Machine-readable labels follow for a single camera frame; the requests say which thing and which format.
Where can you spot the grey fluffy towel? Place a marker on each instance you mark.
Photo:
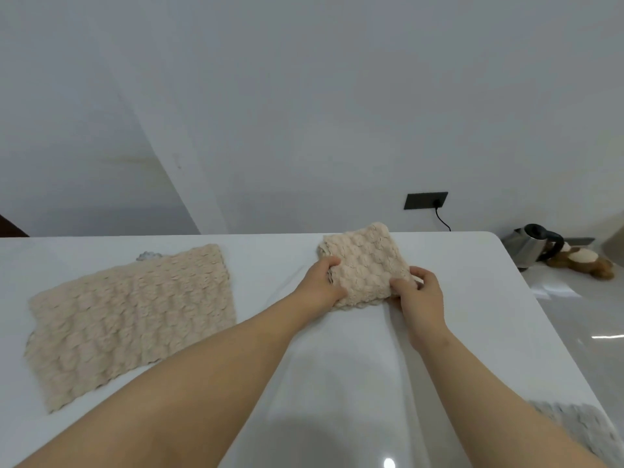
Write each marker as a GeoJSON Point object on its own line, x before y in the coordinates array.
{"type": "Point", "coordinates": [585, 428]}

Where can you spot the beige textured towel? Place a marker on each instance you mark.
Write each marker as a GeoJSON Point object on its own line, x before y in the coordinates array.
{"type": "Point", "coordinates": [370, 258]}
{"type": "Point", "coordinates": [131, 311]}

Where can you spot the person's right forearm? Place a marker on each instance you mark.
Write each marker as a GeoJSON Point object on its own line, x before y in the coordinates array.
{"type": "Point", "coordinates": [497, 404]}

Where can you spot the white marble table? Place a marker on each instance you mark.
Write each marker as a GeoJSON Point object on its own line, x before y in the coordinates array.
{"type": "Point", "coordinates": [273, 258]}

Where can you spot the brown plush toy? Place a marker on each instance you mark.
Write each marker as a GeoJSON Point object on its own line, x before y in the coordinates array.
{"type": "Point", "coordinates": [582, 260]}

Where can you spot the black wall socket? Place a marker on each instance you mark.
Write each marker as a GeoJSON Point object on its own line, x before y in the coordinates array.
{"type": "Point", "coordinates": [421, 200]}

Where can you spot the person's left hand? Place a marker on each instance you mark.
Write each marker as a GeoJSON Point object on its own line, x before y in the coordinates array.
{"type": "Point", "coordinates": [319, 287]}

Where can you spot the person's left forearm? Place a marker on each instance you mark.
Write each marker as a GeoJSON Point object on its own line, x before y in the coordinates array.
{"type": "Point", "coordinates": [185, 394]}

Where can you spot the person's right hand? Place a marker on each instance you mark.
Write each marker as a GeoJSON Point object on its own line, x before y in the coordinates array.
{"type": "Point", "coordinates": [424, 311]}

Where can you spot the grey floral cloth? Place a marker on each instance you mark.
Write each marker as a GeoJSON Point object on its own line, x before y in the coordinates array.
{"type": "Point", "coordinates": [148, 257]}

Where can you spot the steel electric kettle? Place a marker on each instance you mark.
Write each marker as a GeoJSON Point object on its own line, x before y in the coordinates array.
{"type": "Point", "coordinates": [526, 248]}

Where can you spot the dark brown wooden door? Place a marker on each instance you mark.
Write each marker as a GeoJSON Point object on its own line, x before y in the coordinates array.
{"type": "Point", "coordinates": [10, 229]}

